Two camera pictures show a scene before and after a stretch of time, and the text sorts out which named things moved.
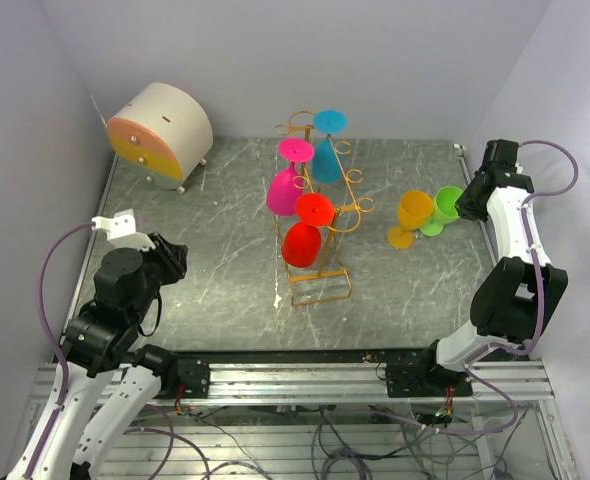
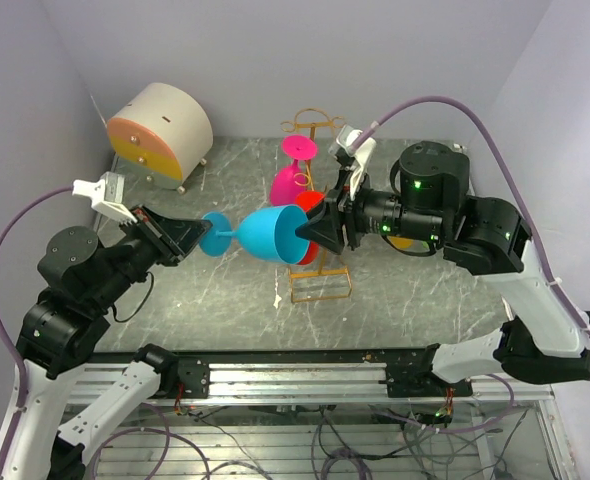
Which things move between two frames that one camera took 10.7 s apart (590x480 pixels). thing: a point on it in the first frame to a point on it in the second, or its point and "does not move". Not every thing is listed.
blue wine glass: [325, 165] to [267, 232]
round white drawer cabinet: [165, 134] does not move
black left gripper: [172, 256] to [173, 238]
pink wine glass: [286, 186] does not move
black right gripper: [466, 208] to [327, 223]
